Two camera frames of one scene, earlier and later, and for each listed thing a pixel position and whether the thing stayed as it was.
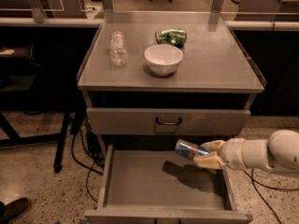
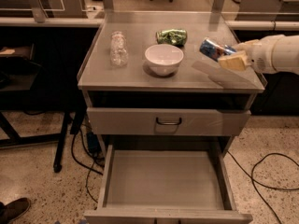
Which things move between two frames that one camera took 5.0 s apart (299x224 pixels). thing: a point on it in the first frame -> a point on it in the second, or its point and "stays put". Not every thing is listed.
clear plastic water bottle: (118, 53) stays put
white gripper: (234, 155) -> (261, 54)
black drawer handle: (168, 123) stays put
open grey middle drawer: (154, 187) stays put
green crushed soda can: (171, 36) stays put
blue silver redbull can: (190, 150) -> (216, 50)
